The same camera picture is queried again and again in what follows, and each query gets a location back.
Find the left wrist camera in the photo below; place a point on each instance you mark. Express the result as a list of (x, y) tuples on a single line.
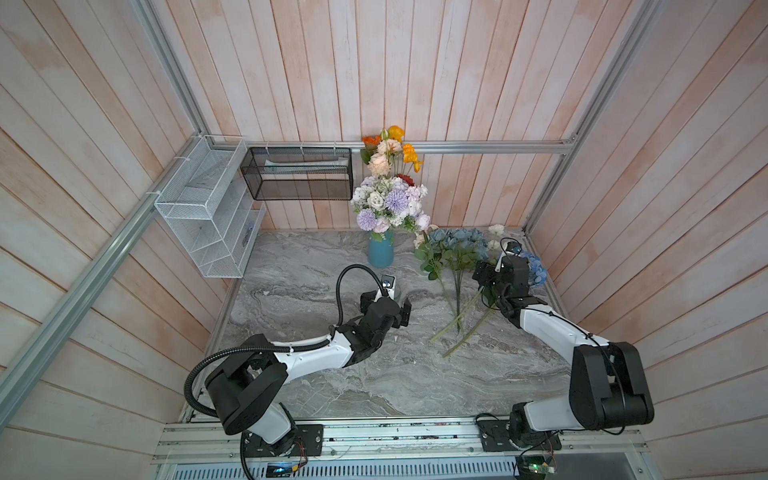
[(389, 283)]

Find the pale pink hydrangea stem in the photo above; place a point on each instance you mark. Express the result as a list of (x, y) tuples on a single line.
[(417, 207)]

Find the yellow poppy spray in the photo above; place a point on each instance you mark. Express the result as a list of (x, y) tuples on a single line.
[(403, 156)]

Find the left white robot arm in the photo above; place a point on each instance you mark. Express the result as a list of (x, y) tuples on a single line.
[(244, 386)]

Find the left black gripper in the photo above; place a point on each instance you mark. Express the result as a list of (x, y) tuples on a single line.
[(394, 310)]

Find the lilac pompom flower spray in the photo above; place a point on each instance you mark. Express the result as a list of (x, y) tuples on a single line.
[(383, 203)]

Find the teal ceramic vase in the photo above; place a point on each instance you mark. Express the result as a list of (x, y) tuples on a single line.
[(381, 249)]

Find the black mesh wall basket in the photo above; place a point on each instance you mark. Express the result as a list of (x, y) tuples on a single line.
[(298, 173)]

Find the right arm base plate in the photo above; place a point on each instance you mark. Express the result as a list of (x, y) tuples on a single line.
[(519, 435)]

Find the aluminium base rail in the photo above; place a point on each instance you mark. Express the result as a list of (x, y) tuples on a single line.
[(402, 448)]

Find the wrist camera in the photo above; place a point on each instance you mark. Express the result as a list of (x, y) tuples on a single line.
[(510, 246), (389, 283)]

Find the dusty blue rose bunch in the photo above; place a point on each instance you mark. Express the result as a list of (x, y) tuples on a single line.
[(445, 255)]

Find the peach rose spray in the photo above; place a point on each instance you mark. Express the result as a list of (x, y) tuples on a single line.
[(376, 160)]

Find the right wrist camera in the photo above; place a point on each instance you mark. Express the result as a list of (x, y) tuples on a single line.
[(510, 246)]

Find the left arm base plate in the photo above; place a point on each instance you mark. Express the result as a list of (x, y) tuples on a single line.
[(303, 440)]

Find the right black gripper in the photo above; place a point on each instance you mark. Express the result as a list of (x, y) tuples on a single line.
[(489, 276)]

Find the blue hydrangea stem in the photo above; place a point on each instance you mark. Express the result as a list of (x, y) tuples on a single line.
[(477, 314)]

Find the red gerbera stem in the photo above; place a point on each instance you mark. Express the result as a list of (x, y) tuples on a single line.
[(407, 179)]

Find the orange gerbera stem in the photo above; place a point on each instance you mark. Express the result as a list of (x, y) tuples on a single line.
[(371, 142)]

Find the white wire shelf rack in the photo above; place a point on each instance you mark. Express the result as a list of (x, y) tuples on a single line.
[(207, 205)]

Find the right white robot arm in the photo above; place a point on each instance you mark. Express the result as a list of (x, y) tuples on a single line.
[(608, 388)]

